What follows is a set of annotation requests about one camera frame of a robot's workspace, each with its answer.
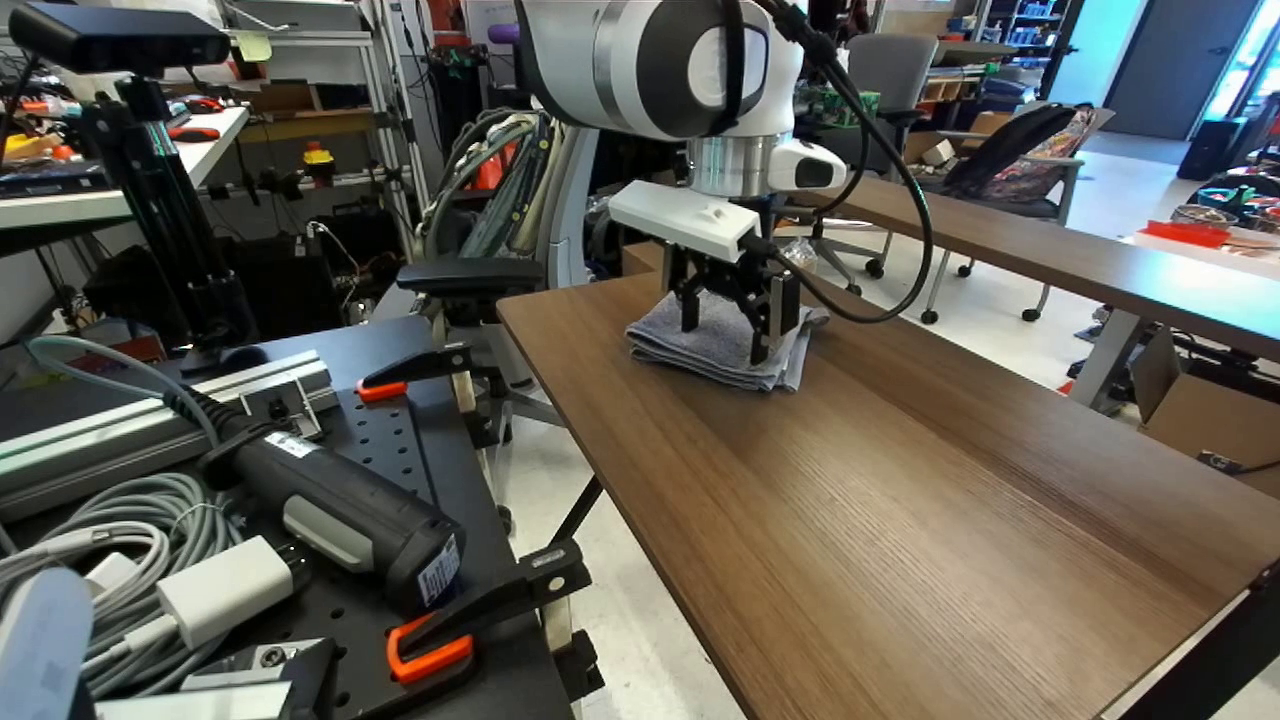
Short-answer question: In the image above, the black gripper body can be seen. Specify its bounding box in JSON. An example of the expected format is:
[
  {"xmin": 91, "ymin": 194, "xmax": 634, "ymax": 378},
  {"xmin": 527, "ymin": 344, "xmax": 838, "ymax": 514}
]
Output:
[{"xmin": 665, "ymin": 245, "xmax": 800, "ymax": 331}]

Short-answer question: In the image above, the grey towel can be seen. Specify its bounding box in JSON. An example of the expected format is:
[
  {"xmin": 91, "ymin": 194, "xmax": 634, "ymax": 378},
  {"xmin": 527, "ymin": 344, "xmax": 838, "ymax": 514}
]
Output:
[{"xmin": 626, "ymin": 293, "xmax": 824, "ymax": 393}]

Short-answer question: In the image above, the orange handled black clamp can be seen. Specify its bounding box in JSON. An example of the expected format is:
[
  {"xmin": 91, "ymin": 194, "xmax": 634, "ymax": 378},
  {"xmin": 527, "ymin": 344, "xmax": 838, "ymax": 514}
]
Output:
[{"xmin": 384, "ymin": 539, "xmax": 594, "ymax": 688}]

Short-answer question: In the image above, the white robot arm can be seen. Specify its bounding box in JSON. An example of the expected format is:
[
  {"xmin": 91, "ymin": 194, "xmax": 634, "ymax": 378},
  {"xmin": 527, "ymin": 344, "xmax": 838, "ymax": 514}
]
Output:
[{"xmin": 516, "ymin": 0, "xmax": 848, "ymax": 364}]

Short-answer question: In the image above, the grey cable bundle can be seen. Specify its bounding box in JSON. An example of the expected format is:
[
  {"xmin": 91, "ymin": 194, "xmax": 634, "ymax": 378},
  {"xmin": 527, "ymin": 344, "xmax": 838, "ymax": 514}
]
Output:
[{"xmin": 0, "ymin": 470, "xmax": 243, "ymax": 697}]

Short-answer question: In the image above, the white power adapter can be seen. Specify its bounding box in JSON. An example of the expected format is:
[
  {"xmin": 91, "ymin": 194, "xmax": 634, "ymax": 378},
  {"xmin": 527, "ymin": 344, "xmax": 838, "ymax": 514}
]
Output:
[{"xmin": 157, "ymin": 536, "xmax": 293, "ymax": 649}]

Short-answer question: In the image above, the black camera on tripod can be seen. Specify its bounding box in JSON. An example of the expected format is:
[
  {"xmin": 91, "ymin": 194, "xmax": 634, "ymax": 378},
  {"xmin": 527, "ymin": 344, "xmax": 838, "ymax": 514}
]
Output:
[{"xmin": 10, "ymin": 0, "xmax": 256, "ymax": 352}]

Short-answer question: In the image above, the grey office chair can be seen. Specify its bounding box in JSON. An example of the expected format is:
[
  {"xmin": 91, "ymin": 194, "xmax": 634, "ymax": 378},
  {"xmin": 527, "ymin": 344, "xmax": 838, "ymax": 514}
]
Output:
[{"xmin": 811, "ymin": 29, "xmax": 946, "ymax": 286}]

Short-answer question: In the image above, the black handheld power tool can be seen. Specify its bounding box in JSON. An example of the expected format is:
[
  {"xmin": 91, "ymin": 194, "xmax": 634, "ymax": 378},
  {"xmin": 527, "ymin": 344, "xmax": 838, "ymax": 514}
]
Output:
[{"xmin": 204, "ymin": 431, "xmax": 466, "ymax": 616}]

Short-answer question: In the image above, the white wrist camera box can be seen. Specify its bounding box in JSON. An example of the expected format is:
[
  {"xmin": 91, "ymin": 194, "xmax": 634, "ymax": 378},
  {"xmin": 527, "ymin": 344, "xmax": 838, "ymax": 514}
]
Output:
[{"xmin": 609, "ymin": 179, "xmax": 756, "ymax": 264}]

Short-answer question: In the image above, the aluminium extrusion rail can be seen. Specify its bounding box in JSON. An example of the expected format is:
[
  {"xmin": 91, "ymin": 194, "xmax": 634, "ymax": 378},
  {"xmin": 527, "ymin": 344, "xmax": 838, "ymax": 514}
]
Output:
[{"xmin": 0, "ymin": 352, "xmax": 337, "ymax": 525}]

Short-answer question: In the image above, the black armrest pad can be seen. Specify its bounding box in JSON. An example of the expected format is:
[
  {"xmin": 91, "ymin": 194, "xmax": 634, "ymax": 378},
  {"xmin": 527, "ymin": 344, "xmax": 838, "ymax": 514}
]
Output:
[{"xmin": 398, "ymin": 256, "xmax": 546, "ymax": 295}]

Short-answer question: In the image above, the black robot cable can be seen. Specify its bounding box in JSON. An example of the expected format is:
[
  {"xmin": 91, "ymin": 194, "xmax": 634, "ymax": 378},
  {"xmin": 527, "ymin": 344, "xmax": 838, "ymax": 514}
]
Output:
[{"xmin": 756, "ymin": 0, "xmax": 942, "ymax": 328}]

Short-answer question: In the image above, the wooden work table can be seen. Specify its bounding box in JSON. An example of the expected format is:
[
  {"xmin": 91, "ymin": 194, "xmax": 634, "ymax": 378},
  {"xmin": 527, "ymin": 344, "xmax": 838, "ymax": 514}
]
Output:
[{"xmin": 499, "ymin": 277, "xmax": 1280, "ymax": 720}]

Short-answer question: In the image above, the black office chair with backpack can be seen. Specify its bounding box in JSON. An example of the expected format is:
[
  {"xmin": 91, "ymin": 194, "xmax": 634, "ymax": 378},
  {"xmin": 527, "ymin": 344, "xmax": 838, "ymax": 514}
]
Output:
[{"xmin": 918, "ymin": 101, "xmax": 1115, "ymax": 328}]

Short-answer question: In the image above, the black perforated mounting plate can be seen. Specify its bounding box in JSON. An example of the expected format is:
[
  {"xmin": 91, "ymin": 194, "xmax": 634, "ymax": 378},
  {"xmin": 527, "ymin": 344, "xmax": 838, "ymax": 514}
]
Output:
[{"xmin": 77, "ymin": 314, "xmax": 584, "ymax": 720}]

